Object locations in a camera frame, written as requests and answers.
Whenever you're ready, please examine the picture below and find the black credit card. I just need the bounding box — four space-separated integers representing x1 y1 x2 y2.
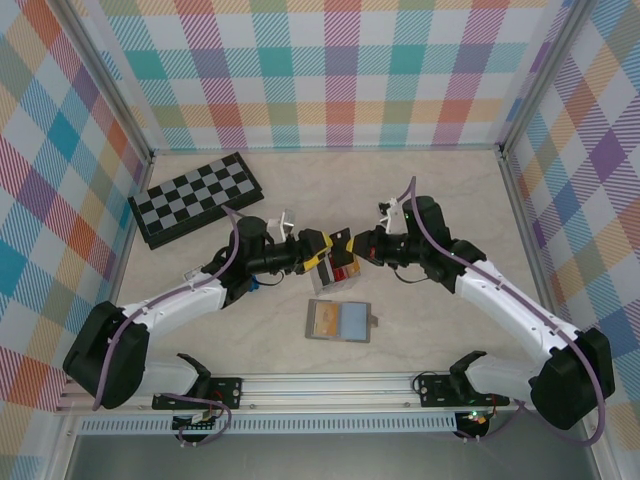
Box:
328 226 357 267

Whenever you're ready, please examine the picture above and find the clear plastic card box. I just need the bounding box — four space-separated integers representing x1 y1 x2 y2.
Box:
308 251 365 297

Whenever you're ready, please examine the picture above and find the light blue card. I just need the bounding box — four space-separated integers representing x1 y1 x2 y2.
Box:
339 302 370 339

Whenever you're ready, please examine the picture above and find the grey card holder wallet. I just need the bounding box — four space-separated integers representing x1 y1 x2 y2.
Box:
303 298 380 345

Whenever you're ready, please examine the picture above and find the folded black grey chessboard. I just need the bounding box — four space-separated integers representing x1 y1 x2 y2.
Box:
127 153 265 251

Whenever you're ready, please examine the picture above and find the small circuit board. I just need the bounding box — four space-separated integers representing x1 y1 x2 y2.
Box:
172 410 221 432
457 409 494 429

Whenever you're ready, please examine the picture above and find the aluminium frame rail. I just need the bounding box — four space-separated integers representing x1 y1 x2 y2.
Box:
149 143 505 157
498 149 574 370
87 157 155 376

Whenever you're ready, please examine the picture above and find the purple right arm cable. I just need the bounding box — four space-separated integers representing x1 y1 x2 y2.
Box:
399 175 609 447

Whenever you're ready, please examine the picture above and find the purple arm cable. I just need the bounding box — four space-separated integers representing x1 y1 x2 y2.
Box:
399 175 609 447
92 205 241 449

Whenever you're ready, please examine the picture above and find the aluminium mounting rail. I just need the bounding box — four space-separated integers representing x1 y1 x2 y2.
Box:
53 372 610 415

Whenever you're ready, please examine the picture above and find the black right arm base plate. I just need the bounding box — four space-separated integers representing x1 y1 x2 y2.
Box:
416 374 510 409

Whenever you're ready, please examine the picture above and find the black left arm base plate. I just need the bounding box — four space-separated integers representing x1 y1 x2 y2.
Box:
151 377 245 412

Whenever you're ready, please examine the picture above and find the perforated white cable duct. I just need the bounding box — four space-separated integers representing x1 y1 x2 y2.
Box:
78 417 460 436

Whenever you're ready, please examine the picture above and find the aluminium frame post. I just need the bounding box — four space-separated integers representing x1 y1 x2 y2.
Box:
499 0 596 159
58 0 154 166

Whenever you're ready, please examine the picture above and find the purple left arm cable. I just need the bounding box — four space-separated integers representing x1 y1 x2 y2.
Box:
92 205 241 449

